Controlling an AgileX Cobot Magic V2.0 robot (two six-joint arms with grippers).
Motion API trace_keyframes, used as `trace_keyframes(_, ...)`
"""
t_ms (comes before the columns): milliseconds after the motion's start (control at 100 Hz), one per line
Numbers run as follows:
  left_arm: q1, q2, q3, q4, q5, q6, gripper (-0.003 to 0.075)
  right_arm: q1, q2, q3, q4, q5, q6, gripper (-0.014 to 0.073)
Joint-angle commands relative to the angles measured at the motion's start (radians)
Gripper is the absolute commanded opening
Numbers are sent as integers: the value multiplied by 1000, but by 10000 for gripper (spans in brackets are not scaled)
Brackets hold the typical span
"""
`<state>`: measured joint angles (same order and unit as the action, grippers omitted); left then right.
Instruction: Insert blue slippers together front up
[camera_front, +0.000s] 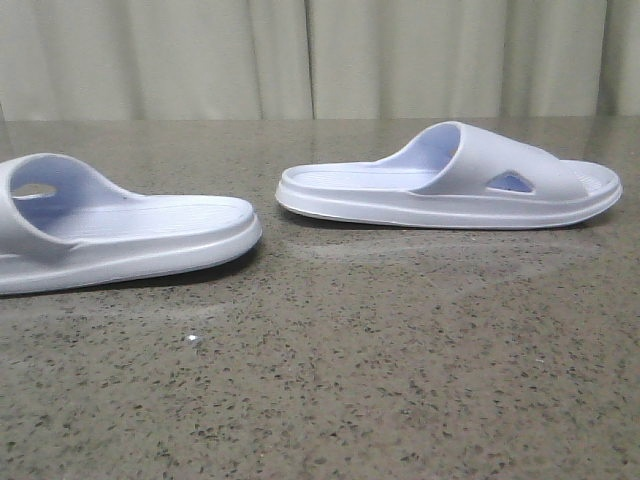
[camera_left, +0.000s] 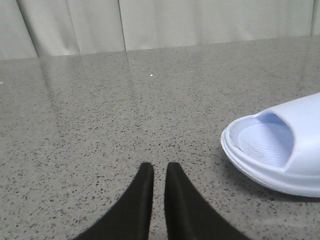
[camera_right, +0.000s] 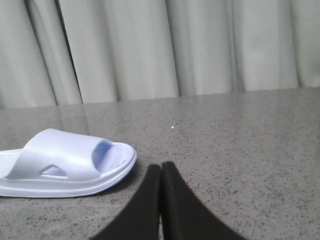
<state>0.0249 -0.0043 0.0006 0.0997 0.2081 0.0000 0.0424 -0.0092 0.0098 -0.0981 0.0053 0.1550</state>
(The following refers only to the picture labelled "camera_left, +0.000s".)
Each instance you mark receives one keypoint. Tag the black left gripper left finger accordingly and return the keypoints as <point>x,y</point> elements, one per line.
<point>130,217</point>

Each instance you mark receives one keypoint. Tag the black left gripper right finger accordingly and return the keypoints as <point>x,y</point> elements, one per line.
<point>188,215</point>

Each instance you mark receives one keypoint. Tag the light blue slipper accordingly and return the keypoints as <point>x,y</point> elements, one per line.
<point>279,147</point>

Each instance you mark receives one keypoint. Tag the pale grey-green curtain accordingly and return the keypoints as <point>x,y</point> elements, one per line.
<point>35,28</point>

